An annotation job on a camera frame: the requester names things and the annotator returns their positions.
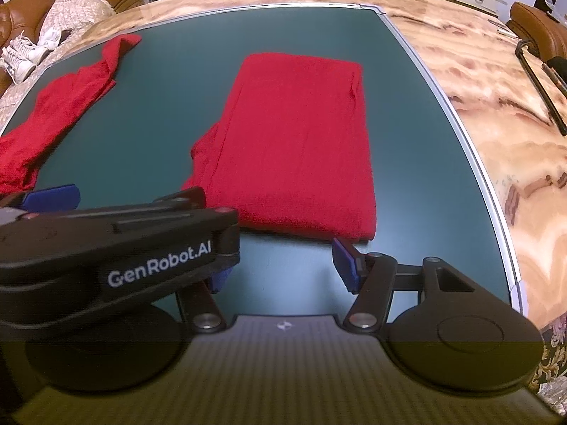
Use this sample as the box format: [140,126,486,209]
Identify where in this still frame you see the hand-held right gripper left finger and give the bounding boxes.
[176,265,236,334]

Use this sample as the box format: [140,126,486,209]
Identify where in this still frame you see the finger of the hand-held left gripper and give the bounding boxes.
[0,185,83,221]
[153,187,207,209]

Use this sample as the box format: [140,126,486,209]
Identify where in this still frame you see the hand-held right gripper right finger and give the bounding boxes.
[331,236,478,334]

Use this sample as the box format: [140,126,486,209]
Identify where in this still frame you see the red pants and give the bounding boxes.
[181,52,377,244]

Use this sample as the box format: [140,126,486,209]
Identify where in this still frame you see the red knit top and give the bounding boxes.
[0,34,142,196]

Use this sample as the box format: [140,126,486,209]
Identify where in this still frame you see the white sneaker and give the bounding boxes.
[9,31,51,65]
[0,46,37,85]

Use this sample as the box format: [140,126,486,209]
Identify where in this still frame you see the cream fringed blanket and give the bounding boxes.
[40,0,116,49]

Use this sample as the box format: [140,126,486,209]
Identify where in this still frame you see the brown leather sofa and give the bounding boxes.
[0,0,145,98]

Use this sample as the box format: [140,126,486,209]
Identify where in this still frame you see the dark patterned rug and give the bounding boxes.
[527,305,567,408]

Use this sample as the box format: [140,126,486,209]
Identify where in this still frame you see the black tripod stand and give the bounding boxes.
[515,38,567,137]

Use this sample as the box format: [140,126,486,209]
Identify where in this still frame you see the brown leather armchair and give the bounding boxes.
[505,2,567,60]

